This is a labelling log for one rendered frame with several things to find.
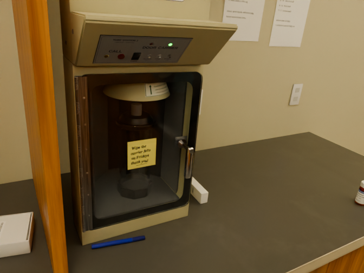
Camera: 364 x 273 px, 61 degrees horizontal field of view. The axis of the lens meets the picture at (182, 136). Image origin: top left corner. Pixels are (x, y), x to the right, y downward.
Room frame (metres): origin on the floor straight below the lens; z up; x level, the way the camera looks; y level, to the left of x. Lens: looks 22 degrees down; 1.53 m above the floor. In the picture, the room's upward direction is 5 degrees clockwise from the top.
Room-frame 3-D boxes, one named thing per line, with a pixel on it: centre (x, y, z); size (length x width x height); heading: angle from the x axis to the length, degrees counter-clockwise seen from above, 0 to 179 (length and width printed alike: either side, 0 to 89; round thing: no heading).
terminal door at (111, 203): (0.70, 0.09, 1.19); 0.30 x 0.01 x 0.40; 121
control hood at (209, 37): (0.66, 0.07, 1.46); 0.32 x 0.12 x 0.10; 121
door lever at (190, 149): (0.73, -0.01, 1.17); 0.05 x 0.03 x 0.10; 31
